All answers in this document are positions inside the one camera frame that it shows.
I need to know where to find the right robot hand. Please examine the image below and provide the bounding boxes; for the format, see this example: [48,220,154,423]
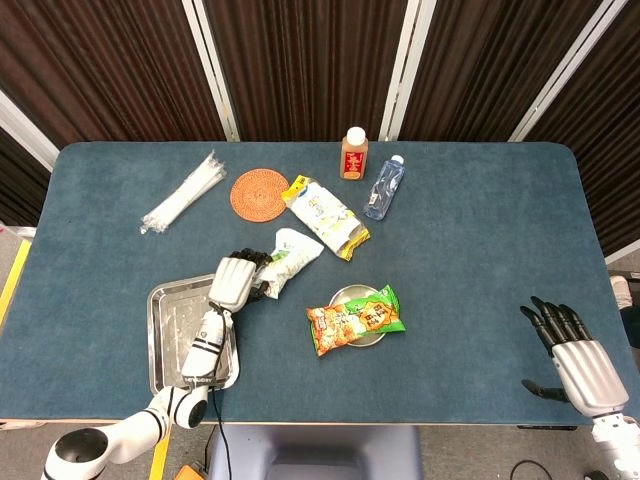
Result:
[519,296,630,417]

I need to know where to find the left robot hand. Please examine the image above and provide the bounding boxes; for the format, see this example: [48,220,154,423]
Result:
[208,248,274,312]

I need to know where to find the white crinkled snack bag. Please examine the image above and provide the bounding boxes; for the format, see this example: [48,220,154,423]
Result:
[257,228,325,301]

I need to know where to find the green orange snack bag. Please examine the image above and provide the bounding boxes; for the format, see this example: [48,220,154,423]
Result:
[305,284,407,357]

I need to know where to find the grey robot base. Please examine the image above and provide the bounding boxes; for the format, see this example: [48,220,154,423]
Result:
[207,424,424,480]

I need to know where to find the rectangular steel tray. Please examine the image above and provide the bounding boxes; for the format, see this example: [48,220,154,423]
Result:
[146,274,240,396]

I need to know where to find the orange woven coaster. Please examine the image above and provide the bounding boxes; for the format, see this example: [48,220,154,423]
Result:
[229,168,291,220]

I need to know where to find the bundle of wrapped straws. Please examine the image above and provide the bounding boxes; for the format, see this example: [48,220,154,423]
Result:
[139,149,227,236]

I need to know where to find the yellow white packaged rolls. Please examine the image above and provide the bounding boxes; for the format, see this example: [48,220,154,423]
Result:
[280,174,372,262]

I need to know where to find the round metal plate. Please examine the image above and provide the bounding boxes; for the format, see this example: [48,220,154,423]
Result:
[328,284,389,349]

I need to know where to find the brown juice bottle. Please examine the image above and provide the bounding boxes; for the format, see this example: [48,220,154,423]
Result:
[340,126,370,181]

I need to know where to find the clear water bottle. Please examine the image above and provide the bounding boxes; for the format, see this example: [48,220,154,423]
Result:
[363,154,406,222]

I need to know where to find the brown folding screen panel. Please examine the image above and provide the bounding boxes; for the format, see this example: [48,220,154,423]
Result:
[0,0,241,149]
[509,0,640,264]
[378,0,629,143]
[182,0,436,143]

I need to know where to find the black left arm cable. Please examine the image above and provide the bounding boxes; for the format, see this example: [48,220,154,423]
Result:
[208,384,235,480]

